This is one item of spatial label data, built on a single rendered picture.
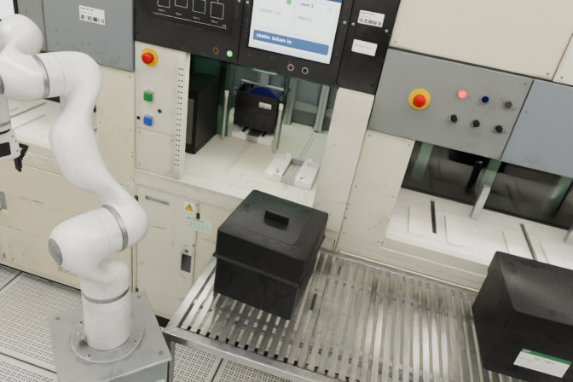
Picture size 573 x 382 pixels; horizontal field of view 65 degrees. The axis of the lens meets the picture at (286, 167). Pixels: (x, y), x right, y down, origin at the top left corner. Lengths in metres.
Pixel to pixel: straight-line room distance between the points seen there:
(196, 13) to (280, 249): 0.84
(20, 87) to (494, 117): 1.31
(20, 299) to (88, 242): 1.62
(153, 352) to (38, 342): 1.17
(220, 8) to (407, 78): 0.65
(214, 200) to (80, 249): 0.85
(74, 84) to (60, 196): 1.18
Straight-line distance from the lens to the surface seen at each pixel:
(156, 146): 1.88
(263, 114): 2.21
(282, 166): 2.03
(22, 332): 2.57
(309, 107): 2.54
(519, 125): 1.60
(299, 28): 1.53
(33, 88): 1.14
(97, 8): 1.82
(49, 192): 2.32
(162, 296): 2.33
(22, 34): 1.22
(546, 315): 1.51
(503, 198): 2.23
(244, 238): 1.37
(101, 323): 1.33
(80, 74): 1.17
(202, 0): 1.63
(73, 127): 1.14
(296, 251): 1.36
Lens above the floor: 1.85
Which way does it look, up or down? 28 degrees down
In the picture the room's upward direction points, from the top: 10 degrees clockwise
